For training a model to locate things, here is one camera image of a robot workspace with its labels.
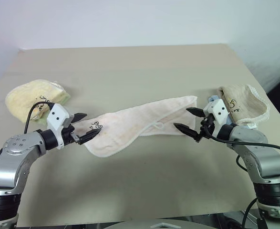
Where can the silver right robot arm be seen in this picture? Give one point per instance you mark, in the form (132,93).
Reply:
(266,162)

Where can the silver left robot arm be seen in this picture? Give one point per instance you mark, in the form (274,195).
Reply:
(13,164)

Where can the pale pink towel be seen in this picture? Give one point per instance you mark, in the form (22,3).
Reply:
(130,121)

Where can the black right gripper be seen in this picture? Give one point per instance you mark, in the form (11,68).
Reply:
(206,128)

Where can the folded beige towel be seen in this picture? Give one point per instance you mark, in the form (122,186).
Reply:
(244,100)

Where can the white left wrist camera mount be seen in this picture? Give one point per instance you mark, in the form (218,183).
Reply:
(57,117)

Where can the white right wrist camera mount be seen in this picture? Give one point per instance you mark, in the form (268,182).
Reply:
(217,109)

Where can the grey robot torso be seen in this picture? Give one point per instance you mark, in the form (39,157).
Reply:
(163,225)

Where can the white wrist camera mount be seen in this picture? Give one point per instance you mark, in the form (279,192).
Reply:
(217,109)
(57,117)

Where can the folded yellow towel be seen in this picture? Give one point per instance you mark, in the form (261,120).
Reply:
(27,95)

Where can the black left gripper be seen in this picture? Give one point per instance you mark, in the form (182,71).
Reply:
(68,136)

